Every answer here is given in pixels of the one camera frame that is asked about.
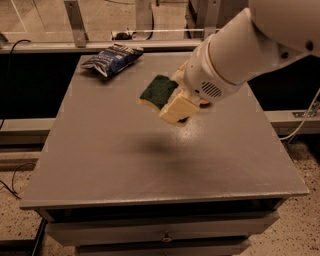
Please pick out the green and yellow sponge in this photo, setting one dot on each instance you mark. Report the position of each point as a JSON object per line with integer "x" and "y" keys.
{"x": 158, "y": 92}

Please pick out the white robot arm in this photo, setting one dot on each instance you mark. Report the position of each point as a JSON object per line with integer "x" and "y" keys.
{"x": 266, "y": 36}

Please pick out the metal frame rail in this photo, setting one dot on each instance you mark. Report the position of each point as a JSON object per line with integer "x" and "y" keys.
{"x": 85, "y": 26}

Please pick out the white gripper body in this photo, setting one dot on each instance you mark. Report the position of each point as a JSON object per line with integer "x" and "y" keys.
{"x": 202, "y": 77}

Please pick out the blue chip bag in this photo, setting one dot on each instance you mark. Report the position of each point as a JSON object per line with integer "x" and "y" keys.
{"x": 113, "y": 59}

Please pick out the grey drawer cabinet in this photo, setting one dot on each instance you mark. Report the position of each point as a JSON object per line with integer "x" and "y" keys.
{"x": 113, "y": 177}

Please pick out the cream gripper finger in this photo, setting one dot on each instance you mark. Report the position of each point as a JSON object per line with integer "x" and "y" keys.
{"x": 180, "y": 108}
{"x": 178, "y": 76}

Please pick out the metal drawer knob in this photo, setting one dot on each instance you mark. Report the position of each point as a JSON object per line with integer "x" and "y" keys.
{"x": 166, "y": 238}

